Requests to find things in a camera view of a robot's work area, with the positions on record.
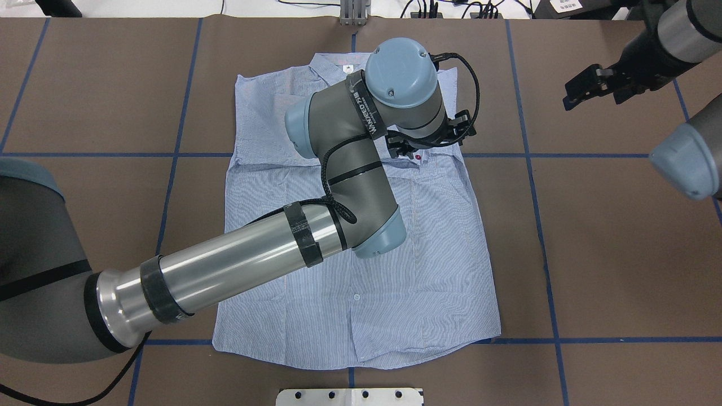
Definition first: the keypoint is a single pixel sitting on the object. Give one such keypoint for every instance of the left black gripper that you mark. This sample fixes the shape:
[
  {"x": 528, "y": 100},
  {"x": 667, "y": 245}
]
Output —
[{"x": 401, "y": 148}]

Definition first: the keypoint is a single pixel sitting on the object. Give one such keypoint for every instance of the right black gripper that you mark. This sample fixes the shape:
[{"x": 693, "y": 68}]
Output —
[{"x": 638, "y": 69}]

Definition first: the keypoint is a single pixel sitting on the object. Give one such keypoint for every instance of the blue striped button shirt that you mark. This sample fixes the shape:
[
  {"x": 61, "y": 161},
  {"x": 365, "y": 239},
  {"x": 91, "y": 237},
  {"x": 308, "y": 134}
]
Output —
[{"x": 429, "y": 297}]

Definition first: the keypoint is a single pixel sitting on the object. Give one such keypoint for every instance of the brown table cover mat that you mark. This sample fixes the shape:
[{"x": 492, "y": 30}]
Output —
[{"x": 608, "y": 279}]

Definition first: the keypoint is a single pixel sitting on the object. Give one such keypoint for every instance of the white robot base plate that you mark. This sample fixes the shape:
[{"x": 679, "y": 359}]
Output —
[{"x": 352, "y": 396}]

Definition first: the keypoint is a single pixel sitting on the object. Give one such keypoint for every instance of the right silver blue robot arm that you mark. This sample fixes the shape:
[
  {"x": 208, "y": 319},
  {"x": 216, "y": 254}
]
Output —
[{"x": 679, "y": 44}]

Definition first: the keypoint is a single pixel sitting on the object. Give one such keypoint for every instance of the grey aluminium frame post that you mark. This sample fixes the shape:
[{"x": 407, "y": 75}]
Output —
[{"x": 354, "y": 12}]

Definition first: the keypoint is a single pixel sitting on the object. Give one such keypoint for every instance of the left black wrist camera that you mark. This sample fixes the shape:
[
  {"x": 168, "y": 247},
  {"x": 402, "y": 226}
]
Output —
[{"x": 459, "y": 129}]

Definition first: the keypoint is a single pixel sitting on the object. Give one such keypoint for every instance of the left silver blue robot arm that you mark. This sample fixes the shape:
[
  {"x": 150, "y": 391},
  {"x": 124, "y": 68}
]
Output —
[{"x": 57, "y": 309}]

